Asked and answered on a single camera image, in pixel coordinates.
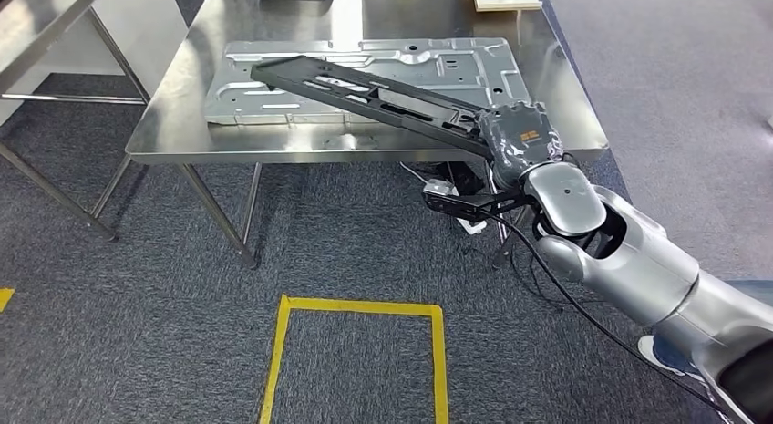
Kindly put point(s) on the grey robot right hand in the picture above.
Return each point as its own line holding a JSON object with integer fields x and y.
{"x": 522, "y": 137}

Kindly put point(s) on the long black plastic part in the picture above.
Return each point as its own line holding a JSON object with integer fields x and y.
{"x": 374, "y": 98}

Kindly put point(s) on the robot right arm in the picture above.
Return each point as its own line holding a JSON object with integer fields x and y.
{"x": 640, "y": 258}

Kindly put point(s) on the stainless steel workbench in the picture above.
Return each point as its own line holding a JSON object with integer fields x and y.
{"x": 272, "y": 22}

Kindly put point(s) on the stamped silver metal plate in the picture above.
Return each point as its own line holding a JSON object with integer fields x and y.
{"x": 447, "y": 65}

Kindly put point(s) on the yellow floor tape outline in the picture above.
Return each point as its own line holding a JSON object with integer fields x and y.
{"x": 356, "y": 306}
{"x": 5, "y": 299}

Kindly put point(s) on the white cabinet block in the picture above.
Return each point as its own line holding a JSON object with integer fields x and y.
{"x": 145, "y": 28}

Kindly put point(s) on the stainless steel side table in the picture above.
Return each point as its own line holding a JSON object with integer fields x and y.
{"x": 36, "y": 22}

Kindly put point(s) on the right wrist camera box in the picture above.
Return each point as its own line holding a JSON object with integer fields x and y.
{"x": 465, "y": 204}

